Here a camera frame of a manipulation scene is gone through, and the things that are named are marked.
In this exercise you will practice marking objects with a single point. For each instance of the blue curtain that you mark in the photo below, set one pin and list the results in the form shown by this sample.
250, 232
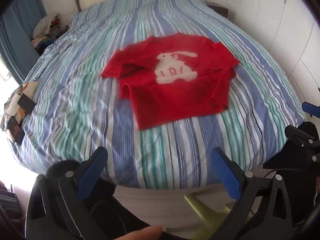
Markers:
17, 35

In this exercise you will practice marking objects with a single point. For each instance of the person's left hand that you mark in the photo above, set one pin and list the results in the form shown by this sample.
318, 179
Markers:
140, 233

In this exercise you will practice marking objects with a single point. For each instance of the dark striped cloth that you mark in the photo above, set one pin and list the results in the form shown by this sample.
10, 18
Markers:
8, 202

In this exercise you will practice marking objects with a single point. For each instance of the green plastic stool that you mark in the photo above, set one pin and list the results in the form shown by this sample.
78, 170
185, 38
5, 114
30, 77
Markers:
207, 215

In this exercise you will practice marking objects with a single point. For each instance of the pile of mixed clothes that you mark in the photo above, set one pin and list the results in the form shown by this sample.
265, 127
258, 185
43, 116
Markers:
48, 32

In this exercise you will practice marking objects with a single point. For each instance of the striped blue green bed cover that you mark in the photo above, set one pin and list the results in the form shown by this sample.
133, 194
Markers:
87, 92

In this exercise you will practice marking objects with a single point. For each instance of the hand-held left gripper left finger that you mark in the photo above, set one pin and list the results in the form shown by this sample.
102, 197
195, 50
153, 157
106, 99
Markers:
92, 172

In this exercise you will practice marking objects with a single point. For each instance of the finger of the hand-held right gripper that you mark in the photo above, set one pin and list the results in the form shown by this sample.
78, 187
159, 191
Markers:
311, 110
300, 137

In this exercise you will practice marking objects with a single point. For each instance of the beige bed base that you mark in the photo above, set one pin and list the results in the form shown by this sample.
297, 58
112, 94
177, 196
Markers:
150, 205

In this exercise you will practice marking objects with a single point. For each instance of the dark wooden nightstand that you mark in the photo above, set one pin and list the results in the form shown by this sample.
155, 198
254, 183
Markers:
220, 8

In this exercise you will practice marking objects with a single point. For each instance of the patchwork cloth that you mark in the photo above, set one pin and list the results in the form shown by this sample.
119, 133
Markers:
17, 105

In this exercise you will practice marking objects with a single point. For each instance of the dark wooden bed frame post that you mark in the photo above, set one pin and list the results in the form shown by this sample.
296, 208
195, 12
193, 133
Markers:
77, 3

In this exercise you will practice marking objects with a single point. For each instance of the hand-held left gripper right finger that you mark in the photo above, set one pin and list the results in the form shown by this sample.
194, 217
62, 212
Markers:
226, 175

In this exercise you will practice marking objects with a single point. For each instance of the red sweater with white rabbit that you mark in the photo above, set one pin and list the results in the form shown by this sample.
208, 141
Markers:
175, 90

